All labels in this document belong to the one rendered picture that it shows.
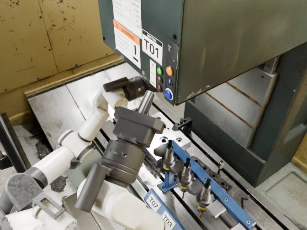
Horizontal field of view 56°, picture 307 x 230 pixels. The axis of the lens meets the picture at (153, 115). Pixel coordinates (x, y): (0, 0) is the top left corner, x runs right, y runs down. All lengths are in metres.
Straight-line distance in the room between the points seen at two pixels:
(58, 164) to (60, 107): 1.08
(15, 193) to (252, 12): 0.89
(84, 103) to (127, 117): 1.56
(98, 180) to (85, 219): 1.07
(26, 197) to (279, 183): 1.53
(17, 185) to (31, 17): 1.19
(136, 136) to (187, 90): 0.26
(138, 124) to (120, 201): 0.17
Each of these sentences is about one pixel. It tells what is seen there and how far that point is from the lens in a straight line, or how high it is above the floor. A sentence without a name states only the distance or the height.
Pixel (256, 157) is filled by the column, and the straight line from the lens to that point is 1.76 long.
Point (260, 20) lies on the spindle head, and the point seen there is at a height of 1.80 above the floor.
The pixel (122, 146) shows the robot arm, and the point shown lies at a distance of 0.61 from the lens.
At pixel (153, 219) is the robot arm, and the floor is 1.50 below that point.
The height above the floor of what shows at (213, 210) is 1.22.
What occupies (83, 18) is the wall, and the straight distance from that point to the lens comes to 2.11.
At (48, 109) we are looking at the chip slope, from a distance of 2.18.
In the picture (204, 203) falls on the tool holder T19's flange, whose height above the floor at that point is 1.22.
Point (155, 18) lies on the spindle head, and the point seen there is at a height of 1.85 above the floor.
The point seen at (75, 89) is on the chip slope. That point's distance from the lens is 2.25.
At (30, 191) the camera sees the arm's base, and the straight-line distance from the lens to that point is 1.05.
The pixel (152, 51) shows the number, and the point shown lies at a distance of 0.82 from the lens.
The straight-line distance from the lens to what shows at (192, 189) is 1.14.
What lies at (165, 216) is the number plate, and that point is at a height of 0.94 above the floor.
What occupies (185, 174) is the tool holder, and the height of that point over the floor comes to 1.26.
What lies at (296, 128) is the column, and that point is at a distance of 1.87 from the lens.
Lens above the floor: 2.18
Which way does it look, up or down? 44 degrees down
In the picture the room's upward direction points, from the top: straight up
